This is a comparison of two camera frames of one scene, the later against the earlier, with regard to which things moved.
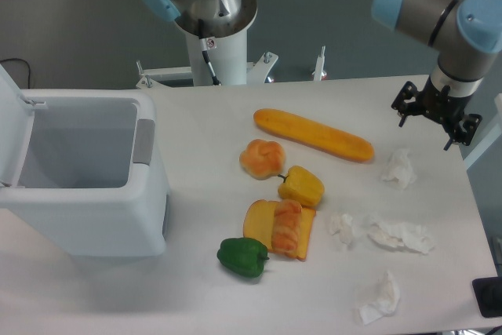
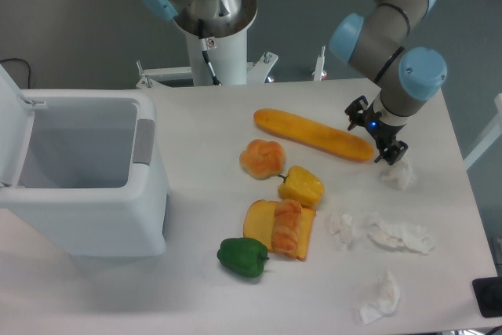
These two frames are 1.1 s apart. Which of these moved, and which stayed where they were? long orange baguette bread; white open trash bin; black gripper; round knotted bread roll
Moved: black gripper
Stayed: white open trash bin; long orange baguette bread; round knotted bread roll
